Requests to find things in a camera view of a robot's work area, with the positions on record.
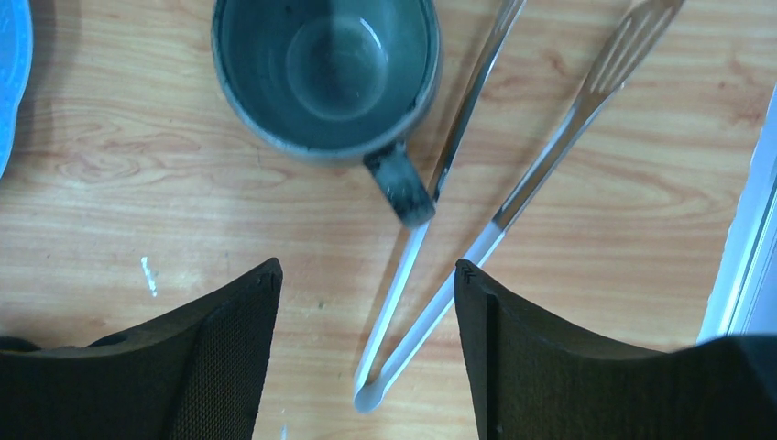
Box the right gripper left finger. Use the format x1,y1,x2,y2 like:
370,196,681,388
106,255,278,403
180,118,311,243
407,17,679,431
1,258,283,439

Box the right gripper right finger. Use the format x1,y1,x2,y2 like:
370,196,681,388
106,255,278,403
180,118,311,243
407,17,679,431
454,259,776,439

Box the grey ceramic mug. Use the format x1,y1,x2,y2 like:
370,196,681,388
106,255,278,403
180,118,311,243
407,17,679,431
211,0,443,228

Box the steel serving tongs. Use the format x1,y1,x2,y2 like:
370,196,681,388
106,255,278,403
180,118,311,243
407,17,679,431
353,0,687,415

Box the blue three-tier cake stand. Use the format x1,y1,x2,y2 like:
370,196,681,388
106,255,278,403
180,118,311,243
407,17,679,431
1,0,34,175

